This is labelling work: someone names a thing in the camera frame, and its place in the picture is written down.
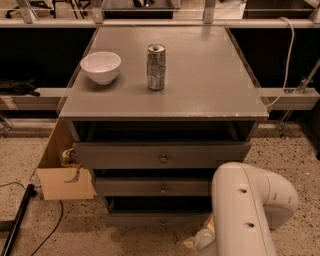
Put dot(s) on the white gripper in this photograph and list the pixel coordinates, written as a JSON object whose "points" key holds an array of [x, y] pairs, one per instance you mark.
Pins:
{"points": [[202, 240]]}

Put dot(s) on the grey bottom drawer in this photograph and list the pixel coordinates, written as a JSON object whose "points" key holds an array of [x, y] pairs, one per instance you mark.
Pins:
{"points": [[157, 210]]}

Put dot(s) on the cardboard box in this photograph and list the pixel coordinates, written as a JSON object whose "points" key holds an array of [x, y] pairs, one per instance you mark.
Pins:
{"points": [[58, 182]]}

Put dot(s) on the grey drawer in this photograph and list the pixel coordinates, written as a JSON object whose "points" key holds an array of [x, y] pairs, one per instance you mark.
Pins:
{"points": [[159, 155], [152, 186], [157, 210]]}

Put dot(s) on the crumpled item in box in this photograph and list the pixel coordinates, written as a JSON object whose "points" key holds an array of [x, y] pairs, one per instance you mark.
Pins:
{"points": [[68, 158]]}

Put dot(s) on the black floor bar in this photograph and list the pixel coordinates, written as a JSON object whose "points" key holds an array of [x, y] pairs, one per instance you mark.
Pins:
{"points": [[11, 227]]}

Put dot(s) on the grey middle drawer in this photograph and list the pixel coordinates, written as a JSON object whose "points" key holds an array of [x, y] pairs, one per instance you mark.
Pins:
{"points": [[152, 186]]}

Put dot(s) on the metal bracket right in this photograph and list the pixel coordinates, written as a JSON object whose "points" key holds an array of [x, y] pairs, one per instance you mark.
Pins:
{"points": [[300, 98]]}

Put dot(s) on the silver drink can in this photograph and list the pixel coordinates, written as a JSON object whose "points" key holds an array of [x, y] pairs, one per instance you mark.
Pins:
{"points": [[156, 66]]}

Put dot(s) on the grey metal rail frame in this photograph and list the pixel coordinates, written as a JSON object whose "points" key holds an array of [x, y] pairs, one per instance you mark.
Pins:
{"points": [[227, 13]]}

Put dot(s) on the black object on rail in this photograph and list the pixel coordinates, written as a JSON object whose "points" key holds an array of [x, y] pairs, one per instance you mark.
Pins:
{"points": [[18, 87]]}

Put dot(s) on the white bowl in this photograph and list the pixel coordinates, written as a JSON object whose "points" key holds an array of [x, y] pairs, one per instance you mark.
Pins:
{"points": [[101, 67]]}

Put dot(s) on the grey top drawer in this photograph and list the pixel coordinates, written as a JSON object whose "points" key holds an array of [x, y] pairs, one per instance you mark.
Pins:
{"points": [[159, 155]]}

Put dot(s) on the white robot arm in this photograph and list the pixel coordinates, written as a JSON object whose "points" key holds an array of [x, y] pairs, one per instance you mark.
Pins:
{"points": [[248, 204]]}

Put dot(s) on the grey drawer cabinet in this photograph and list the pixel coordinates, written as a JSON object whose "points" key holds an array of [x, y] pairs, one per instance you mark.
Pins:
{"points": [[208, 95]]}

